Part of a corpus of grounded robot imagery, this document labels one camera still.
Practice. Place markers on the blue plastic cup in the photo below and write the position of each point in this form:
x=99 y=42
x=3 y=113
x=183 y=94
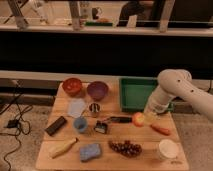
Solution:
x=80 y=124

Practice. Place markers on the red bowl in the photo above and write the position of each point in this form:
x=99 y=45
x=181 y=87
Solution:
x=72 y=86

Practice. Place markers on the black handled tool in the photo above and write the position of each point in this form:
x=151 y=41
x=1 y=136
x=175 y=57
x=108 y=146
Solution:
x=118 y=119

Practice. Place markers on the blue sponge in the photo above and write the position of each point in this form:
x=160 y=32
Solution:
x=90 y=151

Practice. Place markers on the white paper cup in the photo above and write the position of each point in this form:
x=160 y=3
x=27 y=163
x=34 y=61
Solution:
x=167 y=149

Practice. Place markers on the green plastic tray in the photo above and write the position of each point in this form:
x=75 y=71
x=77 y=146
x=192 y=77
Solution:
x=134 y=93

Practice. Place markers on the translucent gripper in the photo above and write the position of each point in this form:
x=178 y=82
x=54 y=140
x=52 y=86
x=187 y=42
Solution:
x=150 y=116

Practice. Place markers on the purple bowl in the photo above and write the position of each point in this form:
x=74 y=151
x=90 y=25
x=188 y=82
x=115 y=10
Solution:
x=97 y=90

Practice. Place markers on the small metal cup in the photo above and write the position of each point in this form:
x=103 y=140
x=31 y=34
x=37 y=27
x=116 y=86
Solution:
x=94 y=109

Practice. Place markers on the bunch of purple grapes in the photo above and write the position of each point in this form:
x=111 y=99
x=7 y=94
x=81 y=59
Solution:
x=127 y=148

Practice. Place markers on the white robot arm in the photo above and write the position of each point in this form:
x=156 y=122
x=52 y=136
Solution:
x=174 y=83

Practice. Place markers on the wooden board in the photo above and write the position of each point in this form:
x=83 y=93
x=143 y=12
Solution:
x=148 y=160

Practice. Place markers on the red yellow apple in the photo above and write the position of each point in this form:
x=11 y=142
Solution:
x=138 y=119

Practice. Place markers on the orange carrot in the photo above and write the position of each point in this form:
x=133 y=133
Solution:
x=160 y=130

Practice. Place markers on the person in background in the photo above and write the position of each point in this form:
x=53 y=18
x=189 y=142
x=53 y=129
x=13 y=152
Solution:
x=132 y=8

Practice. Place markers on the black rectangular block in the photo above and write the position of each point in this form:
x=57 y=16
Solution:
x=55 y=126

